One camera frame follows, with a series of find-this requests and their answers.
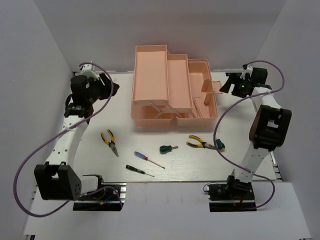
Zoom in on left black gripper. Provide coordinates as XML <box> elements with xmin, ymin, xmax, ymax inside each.
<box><xmin>87</xmin><ymin>73</ymin><xmax>120</xmax><ymax>104</ymax></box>

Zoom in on black precision screwdriver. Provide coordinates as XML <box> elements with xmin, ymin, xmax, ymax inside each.
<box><xmin>125</xmin><ymin>164</ymin><xmax>155</xmax><ymax>178</ymax></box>

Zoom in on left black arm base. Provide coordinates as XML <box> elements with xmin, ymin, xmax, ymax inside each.
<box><xmin>73</xmin><ymin>174</ymin><xmax>127</xmax><ymax>212</ymax></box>

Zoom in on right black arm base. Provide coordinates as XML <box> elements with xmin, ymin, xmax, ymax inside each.
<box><xmin>203</xmin><ymin>172</ymin><xmax>257</xmax><ymax>213</ymax></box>

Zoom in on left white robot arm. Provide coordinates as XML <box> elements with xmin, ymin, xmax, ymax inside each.
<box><xmin>34</xmin><ymin>73</ymin><xmax>119</xmax><ymax>201</ymax></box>

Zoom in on yellow pliers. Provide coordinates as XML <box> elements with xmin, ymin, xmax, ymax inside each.
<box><xmin>100</xmin><ymin>129</ymin><xmax>119</xmax><ymax>157</ymax></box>
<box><xmin>186</xmin><ymin>134</ymin><xmax>218</xmax><ymax>150</ymax></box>

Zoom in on stubby green screwdriver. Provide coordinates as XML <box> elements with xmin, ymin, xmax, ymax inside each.
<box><xmin>159</xmin><ymin>145</ymin><xmax>179</xmax><ymax>155</ymax></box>

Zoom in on yellow pliers right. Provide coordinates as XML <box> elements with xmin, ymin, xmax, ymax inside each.
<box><xmin>186</xmin><ymin>134</ymin><xmax>218</xmax><ymax>150</ymax></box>

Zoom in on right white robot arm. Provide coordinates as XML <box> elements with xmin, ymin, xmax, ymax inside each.
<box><xmin>219</xmin><ymin>65</ymin><xmax>292</xmax><ymax>200</ymax></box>

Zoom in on yellow pliers left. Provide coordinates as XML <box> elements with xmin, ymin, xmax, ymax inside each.
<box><xmin>100</xmin><ymin>129</ymin><xmax>119</xmax><ymax>157</ymax></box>

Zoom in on green orange screwdriver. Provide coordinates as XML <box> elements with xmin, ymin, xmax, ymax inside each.
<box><xmin>213</xmin><ymin>137</ymin><xmax>226</xmax><ymax>152</ymax></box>

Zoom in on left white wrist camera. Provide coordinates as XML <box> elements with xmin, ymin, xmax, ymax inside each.
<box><xmin>79</xmin><ymin>63</ymin><xmax>102</xmax><ymax>81</ymax></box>

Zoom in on blue handled screwdriver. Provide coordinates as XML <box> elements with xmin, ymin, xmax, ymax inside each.
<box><xmin>134</xmin><ymin>151</ymin><xmax>165</xmax><ymax>169</ymax></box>

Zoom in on pink plastic toolbox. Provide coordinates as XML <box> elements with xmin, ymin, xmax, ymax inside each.
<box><xmin>131</xmin><ymin>45</ymin><xmax>221</xmax><ymax>128</ymax></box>

